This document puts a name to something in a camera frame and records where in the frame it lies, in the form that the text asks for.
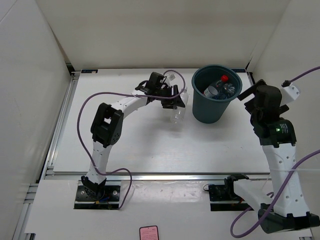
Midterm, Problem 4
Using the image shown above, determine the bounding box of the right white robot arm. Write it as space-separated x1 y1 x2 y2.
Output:
224 79 320 239

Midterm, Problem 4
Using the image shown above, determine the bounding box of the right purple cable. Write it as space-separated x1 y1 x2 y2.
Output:
229 65 320 238

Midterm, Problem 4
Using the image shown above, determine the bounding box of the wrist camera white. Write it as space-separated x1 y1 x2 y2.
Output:
280 80 300 106
166 73 176 82

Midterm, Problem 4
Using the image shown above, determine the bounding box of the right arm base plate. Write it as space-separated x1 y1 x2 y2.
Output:
202 174 250 212

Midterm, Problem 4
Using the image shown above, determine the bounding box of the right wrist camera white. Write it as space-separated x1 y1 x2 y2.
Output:
280 80 300 106

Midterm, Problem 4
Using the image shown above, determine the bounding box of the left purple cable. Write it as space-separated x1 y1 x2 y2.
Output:
76 69 187 210

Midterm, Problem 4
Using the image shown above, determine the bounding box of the red label plastic bottle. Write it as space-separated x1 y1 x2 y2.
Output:
203 75 229 98

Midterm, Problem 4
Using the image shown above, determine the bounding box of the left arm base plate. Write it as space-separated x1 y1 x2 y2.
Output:
73 181 121 210

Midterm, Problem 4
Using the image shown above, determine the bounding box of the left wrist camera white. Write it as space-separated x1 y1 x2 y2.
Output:
166 73 176 82

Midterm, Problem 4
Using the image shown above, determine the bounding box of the clear white cap bottle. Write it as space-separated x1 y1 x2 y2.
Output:
170 86 189 124

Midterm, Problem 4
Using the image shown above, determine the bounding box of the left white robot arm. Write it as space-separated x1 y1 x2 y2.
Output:
81 70 187 201

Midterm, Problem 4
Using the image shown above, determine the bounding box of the aluminium table edge rail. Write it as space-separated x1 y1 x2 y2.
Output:
41 171 273 182

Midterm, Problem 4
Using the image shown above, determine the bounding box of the pink smartphone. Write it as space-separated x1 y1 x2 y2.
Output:
139 225 160 240

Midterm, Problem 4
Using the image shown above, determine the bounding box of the dark green plastic bin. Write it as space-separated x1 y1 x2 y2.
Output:
191 64 243 124

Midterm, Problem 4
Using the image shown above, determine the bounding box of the blue label plastic bottle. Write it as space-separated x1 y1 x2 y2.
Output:
214 83 236 100

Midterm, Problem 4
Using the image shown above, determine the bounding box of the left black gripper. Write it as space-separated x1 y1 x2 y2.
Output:
155 84 185 110

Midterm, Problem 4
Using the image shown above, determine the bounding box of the purple cable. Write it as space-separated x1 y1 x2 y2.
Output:
229 65 320 238
76 69 187 210

